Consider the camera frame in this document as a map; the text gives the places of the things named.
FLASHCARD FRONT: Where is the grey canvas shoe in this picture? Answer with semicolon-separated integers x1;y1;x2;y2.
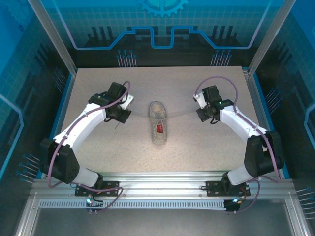
148;101;169;145

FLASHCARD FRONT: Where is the blue printed back panel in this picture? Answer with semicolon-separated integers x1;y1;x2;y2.
39;0;286;68

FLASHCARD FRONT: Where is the blue printed side panel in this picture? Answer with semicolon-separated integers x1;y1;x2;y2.
0;0;74;182
251;0;315;180

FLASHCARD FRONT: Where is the small electronics board with LED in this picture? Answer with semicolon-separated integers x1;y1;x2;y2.
224;196;243;214
85;194;104;215

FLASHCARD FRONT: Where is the grey metal bottom tray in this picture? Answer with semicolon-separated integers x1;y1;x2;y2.
31;207;296;236

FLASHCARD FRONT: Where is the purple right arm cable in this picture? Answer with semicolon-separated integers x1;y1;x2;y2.
194;75;283;214

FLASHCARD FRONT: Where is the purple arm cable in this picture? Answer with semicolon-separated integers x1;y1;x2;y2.
46;80;131;213
194;75;283;214

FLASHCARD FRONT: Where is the aluminium side rail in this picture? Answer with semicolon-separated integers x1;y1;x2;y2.
242;67;283;179
40;70;77;177

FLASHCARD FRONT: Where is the aluminium frame post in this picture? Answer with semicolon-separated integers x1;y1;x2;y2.
248;0;297;76
27;0;77;76

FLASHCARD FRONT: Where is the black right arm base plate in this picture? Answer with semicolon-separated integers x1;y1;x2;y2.
205;180;251;197

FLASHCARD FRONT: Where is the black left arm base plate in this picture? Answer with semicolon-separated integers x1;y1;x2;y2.
75;181;121;197

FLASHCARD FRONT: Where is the aluminium frame rail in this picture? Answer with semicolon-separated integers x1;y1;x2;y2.
29;171;296;200

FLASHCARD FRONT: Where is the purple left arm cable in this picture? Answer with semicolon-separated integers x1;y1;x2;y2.
46;80;131;213

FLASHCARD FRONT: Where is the white slotted cable duct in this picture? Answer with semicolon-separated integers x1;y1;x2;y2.
38;199;228;210

